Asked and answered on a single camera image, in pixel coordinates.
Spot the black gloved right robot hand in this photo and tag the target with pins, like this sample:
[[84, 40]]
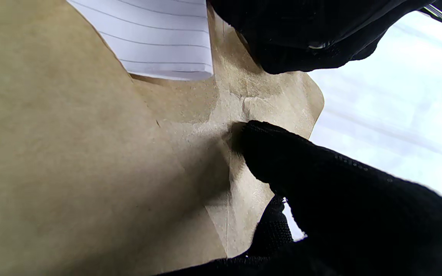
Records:
[[359, 222]]

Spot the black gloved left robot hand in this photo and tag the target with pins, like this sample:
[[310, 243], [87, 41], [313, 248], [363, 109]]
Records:
[[313, 30]]

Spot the white lined letter paper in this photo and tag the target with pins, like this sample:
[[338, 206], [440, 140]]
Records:
[[159, 34]]

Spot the brown paper envelope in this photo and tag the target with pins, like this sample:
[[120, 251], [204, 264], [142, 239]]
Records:
[[71, 153]]

